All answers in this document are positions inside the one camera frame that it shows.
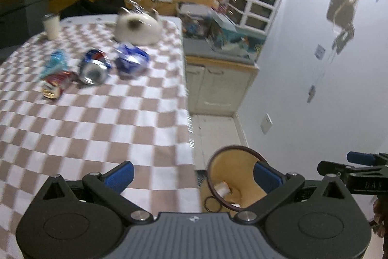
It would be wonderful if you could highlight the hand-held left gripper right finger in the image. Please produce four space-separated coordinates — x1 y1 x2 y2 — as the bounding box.
233 161 353 225

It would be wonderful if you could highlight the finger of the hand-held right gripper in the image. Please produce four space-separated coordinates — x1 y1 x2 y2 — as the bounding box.
317 160 388 178
346 151 388 168

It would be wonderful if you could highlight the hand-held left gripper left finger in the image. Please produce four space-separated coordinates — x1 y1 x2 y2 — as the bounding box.
41 160 154 224

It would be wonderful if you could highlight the round tan waste bin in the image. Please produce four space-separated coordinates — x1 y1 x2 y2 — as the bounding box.
207 145 270 212

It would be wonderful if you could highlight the white packet with orange stripes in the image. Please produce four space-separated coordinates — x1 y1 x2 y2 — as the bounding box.
214 182 234 199

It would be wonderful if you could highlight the person's right hand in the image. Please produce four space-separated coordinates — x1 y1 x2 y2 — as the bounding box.
370 197 388 239

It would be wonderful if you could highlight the pink checkered tablecloth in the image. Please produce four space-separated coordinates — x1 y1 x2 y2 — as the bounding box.
0 14 203 250

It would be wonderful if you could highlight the dark floor drain grate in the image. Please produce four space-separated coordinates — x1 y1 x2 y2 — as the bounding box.
195 169 210 190

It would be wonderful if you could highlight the cream cabinet door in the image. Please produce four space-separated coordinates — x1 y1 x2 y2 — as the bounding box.
198 66 253 111
186 63 208 114

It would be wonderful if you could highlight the crushed silver blue can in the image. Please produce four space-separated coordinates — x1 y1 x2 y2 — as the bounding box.
77 48 113 86

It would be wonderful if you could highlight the crushed red can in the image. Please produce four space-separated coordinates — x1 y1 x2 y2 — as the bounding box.
41 70 76 100

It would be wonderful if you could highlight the light blue plastic wrapper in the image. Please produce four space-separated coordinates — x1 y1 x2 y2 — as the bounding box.
39 50 70 80

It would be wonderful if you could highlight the cream cabinet with grey countertop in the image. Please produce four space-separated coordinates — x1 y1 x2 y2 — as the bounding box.
183 37 259 118

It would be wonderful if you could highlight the white cat plush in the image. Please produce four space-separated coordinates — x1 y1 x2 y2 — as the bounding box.
113 7 162 45

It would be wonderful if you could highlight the pile of countertop clutter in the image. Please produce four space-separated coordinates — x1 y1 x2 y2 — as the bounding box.
177 1 264 61

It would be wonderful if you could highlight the white cup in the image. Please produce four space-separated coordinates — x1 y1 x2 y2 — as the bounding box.
42 13 61 40

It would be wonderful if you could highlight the white drawer unit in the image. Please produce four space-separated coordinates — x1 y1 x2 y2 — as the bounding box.
227 0 282 35

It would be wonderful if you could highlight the black bag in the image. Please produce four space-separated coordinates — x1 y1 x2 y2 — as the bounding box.
61 0 126 18

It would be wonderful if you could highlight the black ring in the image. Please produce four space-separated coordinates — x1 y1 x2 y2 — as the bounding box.
204 195 223 213

